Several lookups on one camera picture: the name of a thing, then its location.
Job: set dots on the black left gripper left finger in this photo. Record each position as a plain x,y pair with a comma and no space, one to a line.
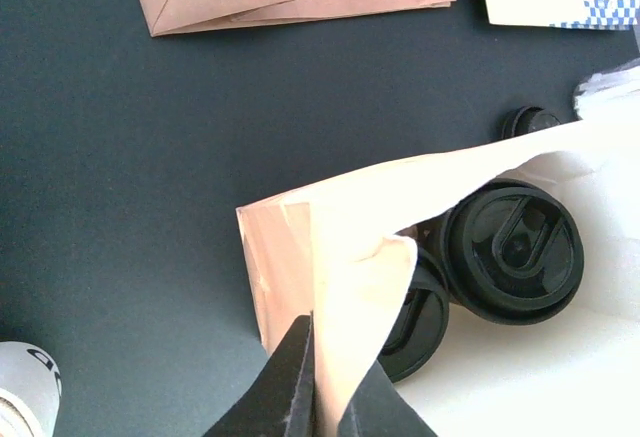
280,402

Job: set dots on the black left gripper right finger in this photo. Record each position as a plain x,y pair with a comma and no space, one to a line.
377,410

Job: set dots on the cup of white straws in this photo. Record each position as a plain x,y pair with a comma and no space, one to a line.
608,94

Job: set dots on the stack of white paper cups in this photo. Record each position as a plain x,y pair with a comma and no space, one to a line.
31,388

